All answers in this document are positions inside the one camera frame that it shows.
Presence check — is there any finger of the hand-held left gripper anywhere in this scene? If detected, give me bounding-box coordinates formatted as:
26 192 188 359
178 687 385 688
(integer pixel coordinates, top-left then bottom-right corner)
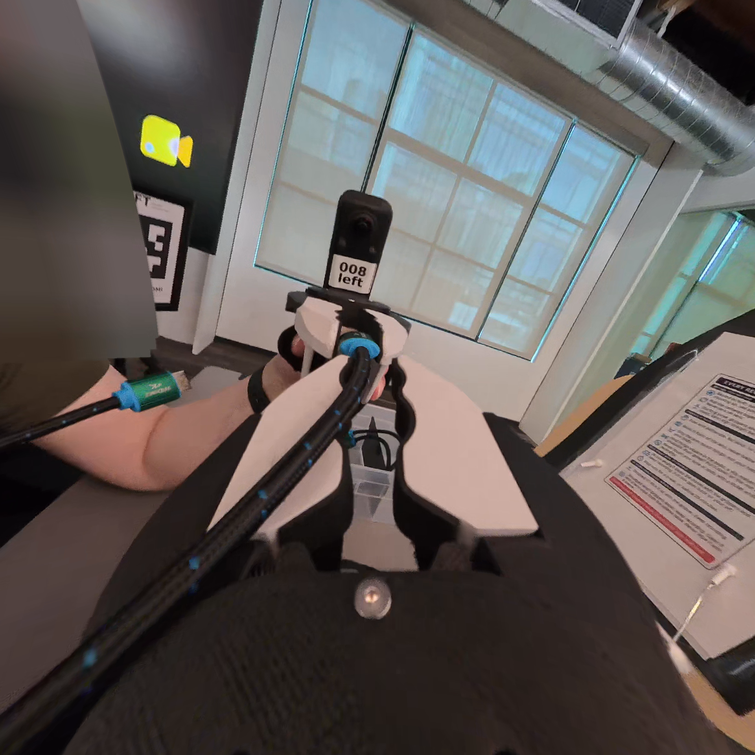
294 301 344 378
370 311 412 363

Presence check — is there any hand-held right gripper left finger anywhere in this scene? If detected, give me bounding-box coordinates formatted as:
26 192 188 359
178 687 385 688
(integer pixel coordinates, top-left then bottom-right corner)
209 355 356 568

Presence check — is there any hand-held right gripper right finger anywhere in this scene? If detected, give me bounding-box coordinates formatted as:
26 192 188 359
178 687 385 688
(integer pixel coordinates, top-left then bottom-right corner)
394 353 540 562

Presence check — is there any black zip-tied pigtail cable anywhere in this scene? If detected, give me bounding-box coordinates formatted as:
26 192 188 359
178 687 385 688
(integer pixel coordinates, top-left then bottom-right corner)
354 416 395 471

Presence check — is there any clear plastic bin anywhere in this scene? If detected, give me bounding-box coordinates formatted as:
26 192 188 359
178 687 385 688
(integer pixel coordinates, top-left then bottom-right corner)
348 407 397 524

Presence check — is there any person's left forearm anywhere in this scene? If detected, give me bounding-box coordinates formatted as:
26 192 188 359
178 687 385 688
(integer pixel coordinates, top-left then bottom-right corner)
35 366 263 494

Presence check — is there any person's left hand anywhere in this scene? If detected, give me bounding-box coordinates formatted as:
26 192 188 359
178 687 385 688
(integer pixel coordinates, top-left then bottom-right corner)
262 336 326 412

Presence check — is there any large paned window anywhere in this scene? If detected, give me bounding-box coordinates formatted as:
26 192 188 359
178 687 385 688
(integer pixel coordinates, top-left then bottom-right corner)
254 0 644 362

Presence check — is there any black framed marker sign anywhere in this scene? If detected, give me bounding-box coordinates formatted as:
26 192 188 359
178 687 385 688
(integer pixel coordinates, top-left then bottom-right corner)
134 192 193 311

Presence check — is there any sign stand with white base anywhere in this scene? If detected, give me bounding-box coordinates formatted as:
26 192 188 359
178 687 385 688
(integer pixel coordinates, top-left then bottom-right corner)
534 330 755 738

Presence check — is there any instruction sheet in plastic sleeve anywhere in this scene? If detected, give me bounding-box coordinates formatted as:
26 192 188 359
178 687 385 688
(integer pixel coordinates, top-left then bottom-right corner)
606 373 755 571

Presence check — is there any black board yellow camera sticker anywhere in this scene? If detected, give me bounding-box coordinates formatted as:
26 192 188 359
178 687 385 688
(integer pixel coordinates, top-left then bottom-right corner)
77 0 264 256

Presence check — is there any white thin cable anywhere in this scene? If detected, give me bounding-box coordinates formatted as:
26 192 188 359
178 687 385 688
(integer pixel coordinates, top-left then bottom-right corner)
657 562 739 674

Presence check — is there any silver spiral duct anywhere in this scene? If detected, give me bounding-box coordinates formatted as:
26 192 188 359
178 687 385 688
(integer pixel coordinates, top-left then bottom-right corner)
598 24 755 178

